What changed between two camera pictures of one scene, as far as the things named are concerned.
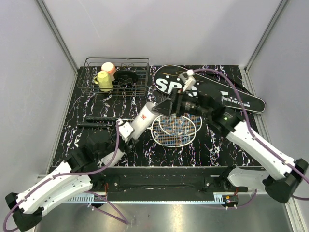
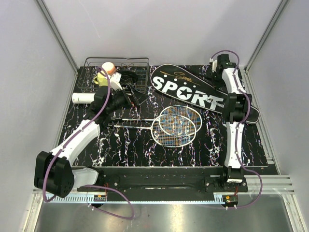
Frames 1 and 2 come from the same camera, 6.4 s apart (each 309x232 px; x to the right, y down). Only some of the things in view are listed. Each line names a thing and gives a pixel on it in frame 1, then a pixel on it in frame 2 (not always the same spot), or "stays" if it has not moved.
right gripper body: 185,103 -> 217,81
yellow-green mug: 103,79 stays
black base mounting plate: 171,180 stays
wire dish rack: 115,76 stays
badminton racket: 173,130 stays
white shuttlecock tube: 149,112 -> 83,98
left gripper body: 125,147 -> 119,100
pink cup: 110,67 stays
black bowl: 125,78 stays
